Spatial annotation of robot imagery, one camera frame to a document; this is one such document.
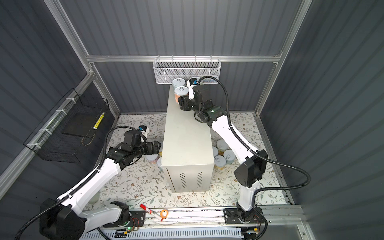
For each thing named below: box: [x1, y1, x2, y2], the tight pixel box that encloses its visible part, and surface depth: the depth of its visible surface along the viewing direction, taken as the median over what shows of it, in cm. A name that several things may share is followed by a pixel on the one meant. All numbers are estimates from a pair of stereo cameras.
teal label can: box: [172, 78, 186, 89], surface depth 82 cm
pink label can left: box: [146, 154, 158, 164], surface depth 91 cm
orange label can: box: [174, 86, 189, 104], surface depth 77 cm
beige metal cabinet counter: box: [161, 85, 215, 193], surface depth 69 cm
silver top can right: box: [223, 149, 236, 164], surface depth 91 cm
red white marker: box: [139, 203, 163, 222], surface depth 77 cm
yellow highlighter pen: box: [93, 112, 105, 130], surface depth 80 cm
